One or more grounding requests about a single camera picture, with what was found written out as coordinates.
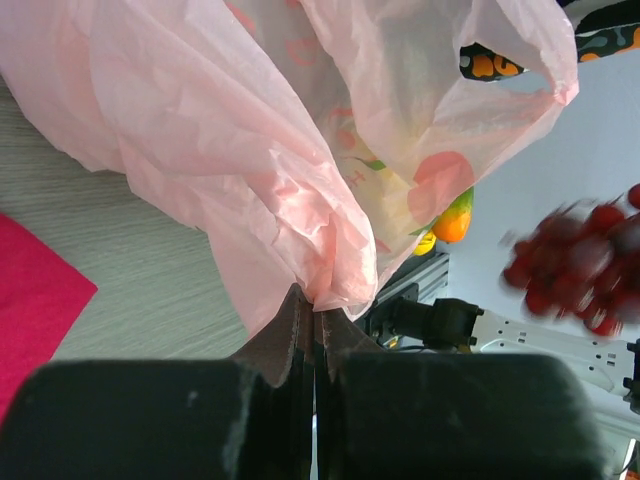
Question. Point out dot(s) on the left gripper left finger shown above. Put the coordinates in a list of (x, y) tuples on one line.
[(246, 416)]

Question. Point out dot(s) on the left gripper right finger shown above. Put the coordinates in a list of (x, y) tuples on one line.
[(383, 415)]

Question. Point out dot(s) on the fake yellow lemon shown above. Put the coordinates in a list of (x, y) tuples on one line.
[(426, 244)]

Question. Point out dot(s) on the orange green fake mango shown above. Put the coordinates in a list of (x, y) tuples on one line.
[(453, 224)]

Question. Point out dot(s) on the fake dark grapes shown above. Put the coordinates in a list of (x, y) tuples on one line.
[(582, 260)]

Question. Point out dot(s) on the pink plastic bag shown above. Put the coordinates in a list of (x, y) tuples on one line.
[(312, 141)]

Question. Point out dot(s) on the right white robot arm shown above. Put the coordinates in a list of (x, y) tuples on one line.
[(454, 325)]

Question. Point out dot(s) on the red cloth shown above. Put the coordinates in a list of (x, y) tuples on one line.
[(42, 296)]

